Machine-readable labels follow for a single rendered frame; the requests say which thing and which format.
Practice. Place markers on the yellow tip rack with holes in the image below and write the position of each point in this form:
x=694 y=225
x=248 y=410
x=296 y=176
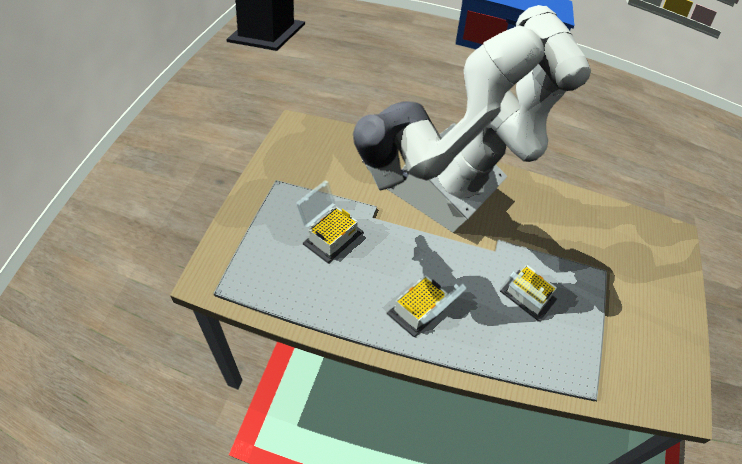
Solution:
x=422 y=297

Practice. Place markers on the yellow pipette tip rack plate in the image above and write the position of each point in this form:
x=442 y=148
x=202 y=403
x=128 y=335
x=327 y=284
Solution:
x=333 y=226
x=537 y=282

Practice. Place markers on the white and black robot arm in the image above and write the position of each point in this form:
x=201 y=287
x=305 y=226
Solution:
x=513 y=56

